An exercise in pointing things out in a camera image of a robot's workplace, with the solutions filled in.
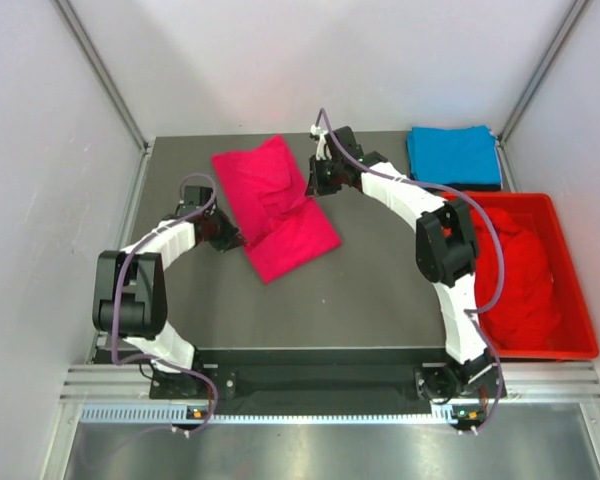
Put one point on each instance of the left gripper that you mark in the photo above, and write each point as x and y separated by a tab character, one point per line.
231	238

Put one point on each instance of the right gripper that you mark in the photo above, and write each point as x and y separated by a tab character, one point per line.
316	187

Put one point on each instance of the pink t shirt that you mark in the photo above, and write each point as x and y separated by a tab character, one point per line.
265	190

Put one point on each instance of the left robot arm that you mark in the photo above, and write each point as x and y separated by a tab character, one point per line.
130	296

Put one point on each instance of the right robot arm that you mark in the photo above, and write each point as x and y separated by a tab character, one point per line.
446	246

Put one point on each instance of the red t shirts pile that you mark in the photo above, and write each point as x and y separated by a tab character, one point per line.
526	314

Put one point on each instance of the folded blue t shirt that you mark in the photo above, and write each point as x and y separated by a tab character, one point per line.
444	156

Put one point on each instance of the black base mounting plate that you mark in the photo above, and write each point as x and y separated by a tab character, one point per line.
331	380

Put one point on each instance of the red plastic bin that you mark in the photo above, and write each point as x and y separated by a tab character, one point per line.
574	338

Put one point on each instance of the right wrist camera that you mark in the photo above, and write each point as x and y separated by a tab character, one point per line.
319	136

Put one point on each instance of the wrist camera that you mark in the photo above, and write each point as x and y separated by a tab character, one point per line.
196	197
319	136

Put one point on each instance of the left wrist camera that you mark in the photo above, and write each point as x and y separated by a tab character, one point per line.
196	197

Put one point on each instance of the right aluminium frame post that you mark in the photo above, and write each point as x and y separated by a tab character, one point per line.
566	27

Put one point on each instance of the aluminium frame post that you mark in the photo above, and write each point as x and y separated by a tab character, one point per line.
566	27
71	19

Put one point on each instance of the aluminium front rail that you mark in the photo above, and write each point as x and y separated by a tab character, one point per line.
526	382

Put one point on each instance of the grey slotted cable duct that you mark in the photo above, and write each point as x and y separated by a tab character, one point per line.
182	414

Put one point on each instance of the left aluminium frame post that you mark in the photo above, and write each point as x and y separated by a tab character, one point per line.
71	19

